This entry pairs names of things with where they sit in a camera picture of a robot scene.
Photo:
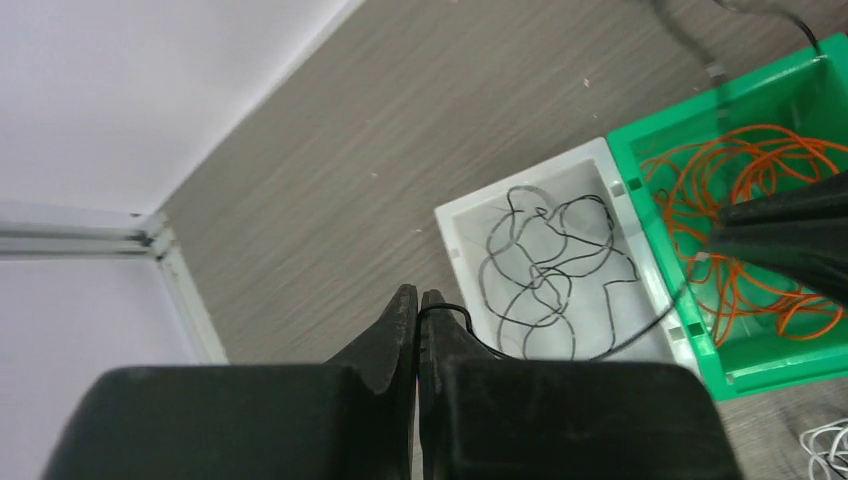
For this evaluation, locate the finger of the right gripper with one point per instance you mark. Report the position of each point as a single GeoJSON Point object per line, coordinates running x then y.
{"type": "Point", "coordinates": [799, 233]}

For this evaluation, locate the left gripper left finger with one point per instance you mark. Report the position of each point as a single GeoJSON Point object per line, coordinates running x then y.
{"type": "Point", "coordinates": [349, 417]}

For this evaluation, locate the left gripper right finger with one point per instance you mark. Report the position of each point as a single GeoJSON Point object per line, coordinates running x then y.
{"type": "Point", "coordinates": [487, 418]}

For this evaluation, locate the green plastic bin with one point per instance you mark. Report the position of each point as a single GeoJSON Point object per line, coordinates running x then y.
{"type": "Point", "coordinates": [741, 194]}

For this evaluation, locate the white plastic bin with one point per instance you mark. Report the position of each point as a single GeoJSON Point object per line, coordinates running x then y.
{"type": "Point", "coordinates": [552, 264]}

